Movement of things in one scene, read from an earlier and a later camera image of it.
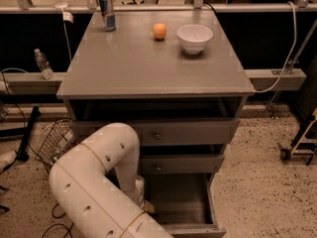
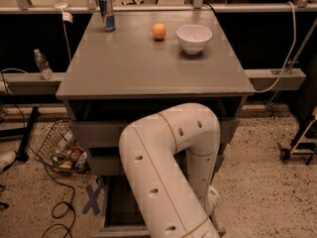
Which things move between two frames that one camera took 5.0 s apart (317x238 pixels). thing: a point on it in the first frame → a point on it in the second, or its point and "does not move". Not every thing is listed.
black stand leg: x=22 y=153 does not move
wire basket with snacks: x=58 y=140 does not move
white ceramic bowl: x=194 y=38 does not move
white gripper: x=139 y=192 → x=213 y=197
